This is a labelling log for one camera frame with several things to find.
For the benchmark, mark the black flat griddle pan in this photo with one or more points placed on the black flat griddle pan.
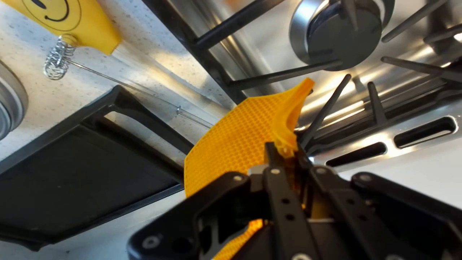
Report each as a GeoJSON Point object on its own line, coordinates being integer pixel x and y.
{"type": "Point", "coordinates": [81, 182]}

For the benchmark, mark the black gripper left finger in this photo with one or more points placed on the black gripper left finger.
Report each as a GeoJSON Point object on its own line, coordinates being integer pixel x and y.
{"type": "Point", "coordinates": [216, 221]}

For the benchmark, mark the yellow smiley face item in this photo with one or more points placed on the yellow smiley face item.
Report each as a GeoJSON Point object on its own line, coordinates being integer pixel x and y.
{"type": "Point", "coordinates": [91, 22]}

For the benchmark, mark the orange honeycomb silicone coaster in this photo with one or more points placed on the orange honeycomb silicone coaster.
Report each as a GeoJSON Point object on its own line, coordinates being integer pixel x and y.
{"type": "Point", "coordinates": [235, 139]}

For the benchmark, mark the black cast iron grate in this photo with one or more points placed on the black cast iron grate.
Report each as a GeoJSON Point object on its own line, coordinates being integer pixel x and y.
{"type": "Point", "coordinates": [216, 41]}

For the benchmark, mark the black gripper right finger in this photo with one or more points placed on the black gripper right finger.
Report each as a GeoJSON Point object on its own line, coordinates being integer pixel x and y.
{"type": "Point", "coordinates": [384, 226]}

